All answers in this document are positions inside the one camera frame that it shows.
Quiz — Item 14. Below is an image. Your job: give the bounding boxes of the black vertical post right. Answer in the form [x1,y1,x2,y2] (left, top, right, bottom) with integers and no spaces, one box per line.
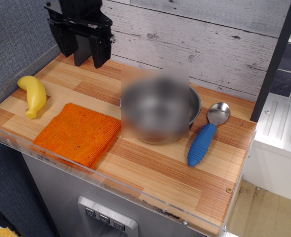
[250,3,291,122]

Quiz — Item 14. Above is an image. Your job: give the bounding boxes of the black vertical post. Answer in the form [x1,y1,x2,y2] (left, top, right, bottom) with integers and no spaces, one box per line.
[250,3,291,122]
[73,35,92,67]

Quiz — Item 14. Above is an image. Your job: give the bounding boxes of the silver dispenser button panel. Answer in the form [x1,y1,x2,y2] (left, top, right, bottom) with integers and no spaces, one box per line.
[77,196,139,237]

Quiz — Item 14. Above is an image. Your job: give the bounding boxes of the clear acrylic table edge guard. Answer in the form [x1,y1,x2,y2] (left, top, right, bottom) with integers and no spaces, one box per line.
[0,129,228,237]

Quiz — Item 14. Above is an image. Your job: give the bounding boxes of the black vertical post left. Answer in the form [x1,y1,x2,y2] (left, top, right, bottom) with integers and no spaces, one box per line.
[73,35,92,67]

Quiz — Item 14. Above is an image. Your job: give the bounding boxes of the orange cloth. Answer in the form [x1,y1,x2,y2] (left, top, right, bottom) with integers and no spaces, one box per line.
[33,103,121,169]

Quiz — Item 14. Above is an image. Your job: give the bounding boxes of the silver toy fridge cabinet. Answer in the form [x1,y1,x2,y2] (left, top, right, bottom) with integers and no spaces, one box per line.
[23,155,202,237]

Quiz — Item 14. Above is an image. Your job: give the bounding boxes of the blue handled metal spoon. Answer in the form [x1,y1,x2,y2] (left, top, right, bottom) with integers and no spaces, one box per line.
[187,102,230,167]

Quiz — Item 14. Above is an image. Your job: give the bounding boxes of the silver metal pot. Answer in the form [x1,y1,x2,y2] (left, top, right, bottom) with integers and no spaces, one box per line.
[120,83,202,145]

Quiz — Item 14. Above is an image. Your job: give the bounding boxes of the white ridged appliance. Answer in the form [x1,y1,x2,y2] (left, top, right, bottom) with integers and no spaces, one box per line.
[242,93,291,199]

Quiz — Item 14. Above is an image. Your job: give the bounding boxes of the yellow plastic banana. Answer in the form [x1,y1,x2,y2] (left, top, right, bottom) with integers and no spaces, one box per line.
[17,76,47,119]

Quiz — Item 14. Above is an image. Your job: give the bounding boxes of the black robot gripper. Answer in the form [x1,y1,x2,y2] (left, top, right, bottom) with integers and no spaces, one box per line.
[44,0,115,69]

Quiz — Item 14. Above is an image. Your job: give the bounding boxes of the yellow object bottom left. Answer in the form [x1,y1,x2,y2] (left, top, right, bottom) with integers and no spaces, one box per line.
[0,228,18,237]

